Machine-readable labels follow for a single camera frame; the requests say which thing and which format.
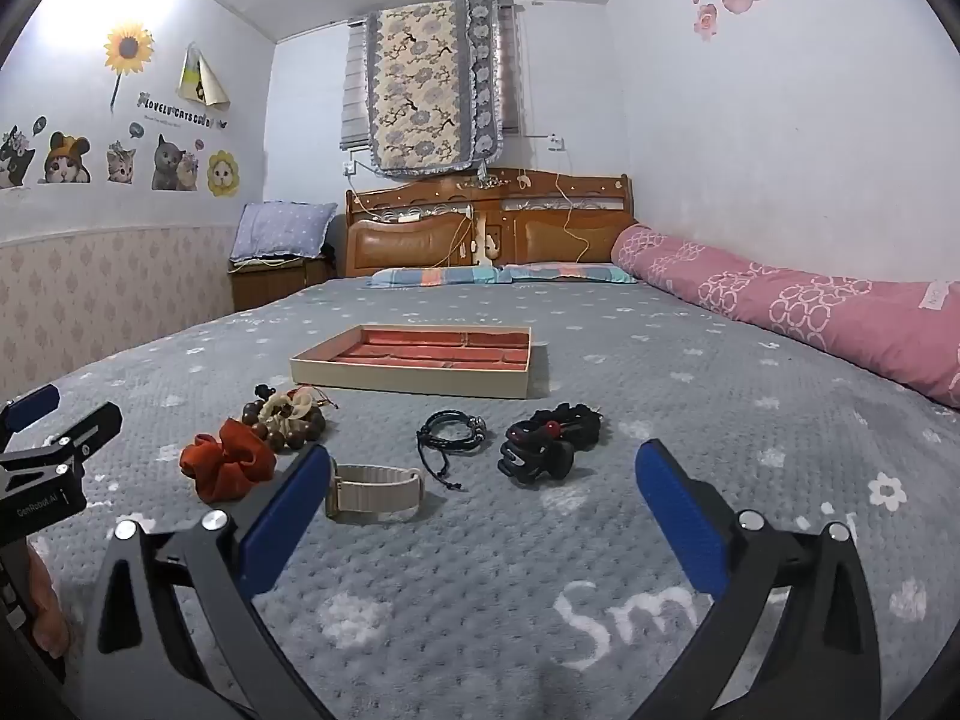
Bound hooded cat wall sticker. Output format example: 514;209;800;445
37;131;94;185

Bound black braided cord bracelet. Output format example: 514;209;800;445
417;409;489;491

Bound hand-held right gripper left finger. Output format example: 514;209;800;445
79;442;338;720

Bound wooden nightstand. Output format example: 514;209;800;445
229;251;335;313

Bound black and white cat sticker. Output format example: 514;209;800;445
0;116;48;190

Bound tabby kitten wall sticker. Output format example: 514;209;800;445
105;122;146;185

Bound cream scrunchie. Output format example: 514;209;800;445
259;388;316;422

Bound red scrunchie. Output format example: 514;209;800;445
178;420;278;503

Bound beige tray with red lining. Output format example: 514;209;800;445
289;325;535;399

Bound floral quilted hanging cloth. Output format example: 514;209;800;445
360;0;506;180

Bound brown wooden bead bracelet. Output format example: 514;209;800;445
241;396;328;455

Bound orange cable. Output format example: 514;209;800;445
554;172;590;265

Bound yellow flower cat sticker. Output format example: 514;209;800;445
206;150;242;198

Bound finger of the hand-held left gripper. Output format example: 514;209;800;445
0;401;123;475
0;384;61;437

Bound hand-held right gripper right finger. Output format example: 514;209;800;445
634;439;882;720

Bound striped pillow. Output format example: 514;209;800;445
364;265;501;290
499;262;639;285

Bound black hair claw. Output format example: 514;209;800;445
499;427;575;485

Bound sunflower wall sticker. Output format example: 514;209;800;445
103;25;156;116

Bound yellow peeling wall paper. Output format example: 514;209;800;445
176;45;233;110

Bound black hair tie red beads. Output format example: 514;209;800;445
506;403;609;452

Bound grey cats wall sticker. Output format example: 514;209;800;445
150;133;200;192

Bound watch with beige band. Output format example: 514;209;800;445
325;457;425;523

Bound grey flower-print blanket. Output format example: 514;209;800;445
0;274;960;720

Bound person's left hand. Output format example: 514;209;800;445
28;546;73;659

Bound lettering wall sticker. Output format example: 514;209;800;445
136;90;229;129

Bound wooden bed headboard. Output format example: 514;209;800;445
345;169;635;278

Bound purple dotted pillow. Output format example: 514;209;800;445
229;200;339;266

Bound pink rolled quilt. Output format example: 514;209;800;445
610;223;960;410

